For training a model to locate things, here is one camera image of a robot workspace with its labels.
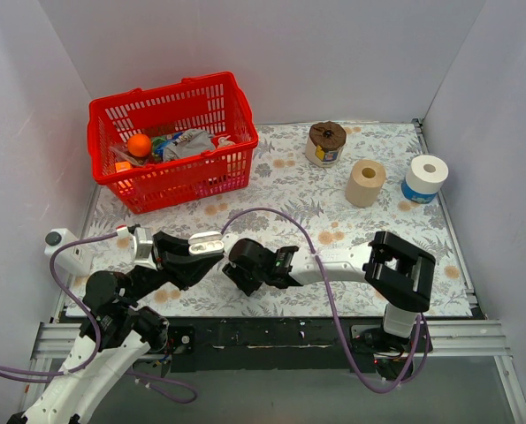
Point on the red plastic shopping basket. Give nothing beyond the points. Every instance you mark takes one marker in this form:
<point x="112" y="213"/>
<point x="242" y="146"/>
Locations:
<point x="161" y="147"/>

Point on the orange fruit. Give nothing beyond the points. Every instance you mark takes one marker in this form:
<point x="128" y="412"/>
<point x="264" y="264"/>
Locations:
<point x="139" y="145"/>

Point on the floral patterned table mat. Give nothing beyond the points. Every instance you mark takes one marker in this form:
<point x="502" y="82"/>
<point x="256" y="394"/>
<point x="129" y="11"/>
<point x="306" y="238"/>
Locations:
<point x="290" y="201"/>

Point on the white box with grey knob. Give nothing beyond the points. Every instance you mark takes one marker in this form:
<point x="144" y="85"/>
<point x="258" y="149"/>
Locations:
<point x="76" y="260"/>

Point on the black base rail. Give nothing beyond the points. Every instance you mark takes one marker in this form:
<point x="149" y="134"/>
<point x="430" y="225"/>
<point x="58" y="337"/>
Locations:
<point x="247" y="343"/>

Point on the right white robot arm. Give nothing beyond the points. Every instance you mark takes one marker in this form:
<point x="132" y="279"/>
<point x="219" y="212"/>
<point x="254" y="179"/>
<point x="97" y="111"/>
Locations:
<point x="400" y="271"/>

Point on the brown topped paper roll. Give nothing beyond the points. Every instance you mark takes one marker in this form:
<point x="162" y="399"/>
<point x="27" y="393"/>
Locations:
<point x="325" y="143"/>

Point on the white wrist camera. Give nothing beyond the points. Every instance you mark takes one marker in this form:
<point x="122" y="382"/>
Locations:
<point x="141" y="243"/>
<point x="229" y="241"/>

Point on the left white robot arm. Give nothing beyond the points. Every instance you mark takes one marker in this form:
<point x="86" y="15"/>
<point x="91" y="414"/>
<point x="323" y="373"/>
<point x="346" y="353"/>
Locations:
<point x="117" y="331"/>

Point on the white toilet roll blue wrap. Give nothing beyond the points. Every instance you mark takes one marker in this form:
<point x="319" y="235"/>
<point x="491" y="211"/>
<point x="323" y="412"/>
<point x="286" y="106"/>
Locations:
<point x="425" y="176"/>

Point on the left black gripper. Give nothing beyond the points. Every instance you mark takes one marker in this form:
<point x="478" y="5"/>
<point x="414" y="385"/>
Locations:
<point x="166" y="254"/>

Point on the grey crumpled snack bag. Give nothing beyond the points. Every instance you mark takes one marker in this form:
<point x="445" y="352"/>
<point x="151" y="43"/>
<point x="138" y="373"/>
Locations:
<point x="186" y="144"/>

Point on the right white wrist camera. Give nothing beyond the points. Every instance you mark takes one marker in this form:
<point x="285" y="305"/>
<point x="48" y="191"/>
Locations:
<point x="229" y="241"/>

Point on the white oval earbud charging case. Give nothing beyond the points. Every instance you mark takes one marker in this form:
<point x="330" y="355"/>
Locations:
<point x="208" y="242"/>

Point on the beige toilet paper roll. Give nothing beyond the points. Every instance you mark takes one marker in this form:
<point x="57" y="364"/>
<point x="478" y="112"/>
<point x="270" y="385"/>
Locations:
<point x="365" y="183"/>

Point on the small orange box in basket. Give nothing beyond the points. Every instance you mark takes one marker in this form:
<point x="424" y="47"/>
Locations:
<point x="122" y="166"/>

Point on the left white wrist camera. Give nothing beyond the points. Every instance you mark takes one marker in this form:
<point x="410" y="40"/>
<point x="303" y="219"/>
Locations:
<point x="141" y="243"/>

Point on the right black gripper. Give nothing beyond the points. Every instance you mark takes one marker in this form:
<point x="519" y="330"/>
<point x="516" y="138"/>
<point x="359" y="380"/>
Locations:
<point x="243" y="271"/>

